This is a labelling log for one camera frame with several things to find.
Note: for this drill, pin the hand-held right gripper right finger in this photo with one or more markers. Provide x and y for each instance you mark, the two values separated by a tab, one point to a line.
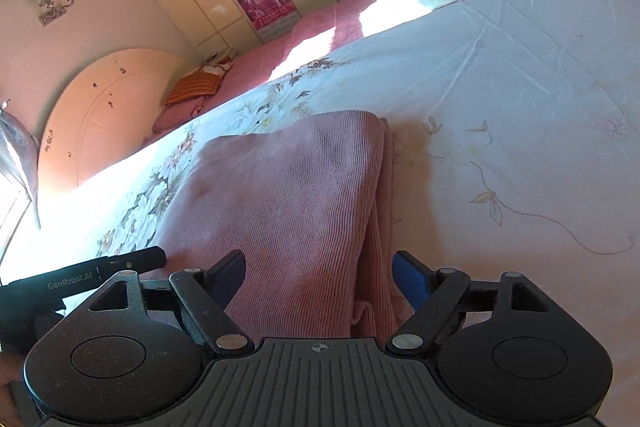
411	278

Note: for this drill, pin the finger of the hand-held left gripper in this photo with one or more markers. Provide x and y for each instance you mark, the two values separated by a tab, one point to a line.
142	257

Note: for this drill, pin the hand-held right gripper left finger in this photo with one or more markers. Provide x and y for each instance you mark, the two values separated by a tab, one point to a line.
231	271

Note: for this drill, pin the pink knit garment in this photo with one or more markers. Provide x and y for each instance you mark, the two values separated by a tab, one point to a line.
295	207

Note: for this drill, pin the grey curtain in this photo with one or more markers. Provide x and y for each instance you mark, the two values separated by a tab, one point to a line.
17	147

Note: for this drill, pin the pink pillow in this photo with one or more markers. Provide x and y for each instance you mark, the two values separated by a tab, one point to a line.
177	114

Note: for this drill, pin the round wooden headboard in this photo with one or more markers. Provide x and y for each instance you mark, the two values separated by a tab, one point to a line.
105	112

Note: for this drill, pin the striped pillow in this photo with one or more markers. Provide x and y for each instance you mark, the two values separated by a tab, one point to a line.
192	88

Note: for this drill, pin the floral bed sheet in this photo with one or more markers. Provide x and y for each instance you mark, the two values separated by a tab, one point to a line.
500	117

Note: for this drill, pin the magenta wall poster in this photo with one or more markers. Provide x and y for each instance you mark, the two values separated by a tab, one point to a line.
265	2

